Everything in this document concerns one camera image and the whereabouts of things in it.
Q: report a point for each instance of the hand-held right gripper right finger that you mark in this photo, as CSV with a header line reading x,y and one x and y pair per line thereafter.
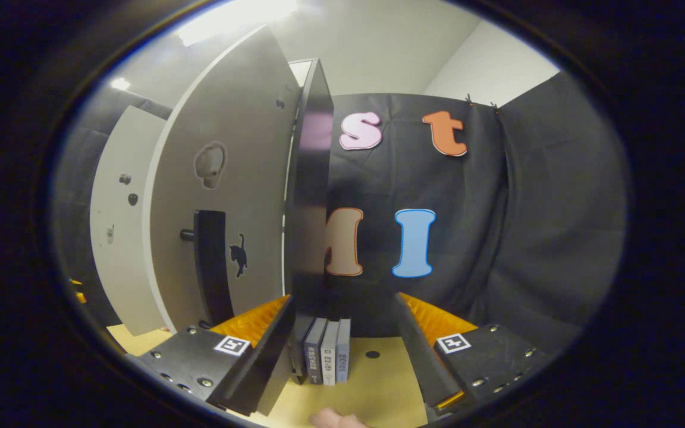
x,y
417,356

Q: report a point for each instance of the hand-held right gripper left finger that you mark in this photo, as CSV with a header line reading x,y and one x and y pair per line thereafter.
x,y
268,356

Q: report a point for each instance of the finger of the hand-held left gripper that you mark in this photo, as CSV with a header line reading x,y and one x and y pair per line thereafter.
x,y
79,292

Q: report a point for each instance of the white cabinet door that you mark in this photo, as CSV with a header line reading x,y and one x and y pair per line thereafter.
x,y
247,178
116,267

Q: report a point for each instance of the white and grey shoe cabinet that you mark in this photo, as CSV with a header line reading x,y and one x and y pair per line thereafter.
x,y
310,208

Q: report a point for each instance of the blue printed box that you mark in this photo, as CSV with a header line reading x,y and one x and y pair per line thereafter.
x,y
344,351

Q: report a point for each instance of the small ceiling light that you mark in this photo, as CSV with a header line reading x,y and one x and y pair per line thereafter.
x,y
120,84

